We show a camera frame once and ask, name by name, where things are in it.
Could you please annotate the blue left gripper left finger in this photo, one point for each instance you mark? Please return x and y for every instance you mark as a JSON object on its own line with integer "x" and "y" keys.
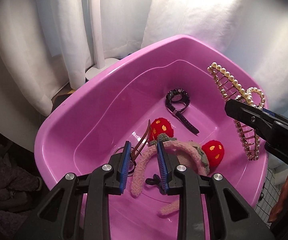
{"x": 124, "y": 166}

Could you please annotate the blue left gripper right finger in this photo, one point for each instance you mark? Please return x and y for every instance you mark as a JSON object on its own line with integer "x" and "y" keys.
{"x": 164, "y": 166}

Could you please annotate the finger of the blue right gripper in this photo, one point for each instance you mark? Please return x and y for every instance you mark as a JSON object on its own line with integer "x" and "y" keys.
{"x": 268, "y": 112}
{"x": 250, "y": 116}

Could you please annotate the brown thin hair clip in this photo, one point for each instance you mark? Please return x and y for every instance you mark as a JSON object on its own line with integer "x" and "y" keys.
{"x": 136, "y": 151}

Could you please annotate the gold pearl hair claw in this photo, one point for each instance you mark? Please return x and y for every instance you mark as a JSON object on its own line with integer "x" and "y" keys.
{"x": 230, "y": 88}

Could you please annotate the black digital wristwatch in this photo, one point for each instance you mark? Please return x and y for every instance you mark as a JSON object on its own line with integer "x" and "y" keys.
{"x": 177, "y": 101}

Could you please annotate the person's right hand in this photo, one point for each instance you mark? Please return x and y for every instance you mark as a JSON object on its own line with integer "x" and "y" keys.
{"x": 281, "y": 204}

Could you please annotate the white black grid bedsheet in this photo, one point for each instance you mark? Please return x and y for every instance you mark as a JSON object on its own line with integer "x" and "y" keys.
{"x": 270, "y": 194}

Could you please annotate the pink fuzzy strawberry headband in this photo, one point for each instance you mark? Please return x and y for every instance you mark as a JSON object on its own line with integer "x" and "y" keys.
{"x": 190, "y": 154}

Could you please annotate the pink plastic tub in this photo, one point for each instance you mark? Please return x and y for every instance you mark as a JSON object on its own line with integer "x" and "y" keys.
{"x": 115, "y": 106}

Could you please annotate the white lamp stand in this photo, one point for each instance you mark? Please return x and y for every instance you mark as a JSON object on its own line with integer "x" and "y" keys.
{"x": 101, "y": 63}

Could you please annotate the white curtain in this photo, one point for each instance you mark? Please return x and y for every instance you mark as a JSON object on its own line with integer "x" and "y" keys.
{"x": 47, "y": 44}

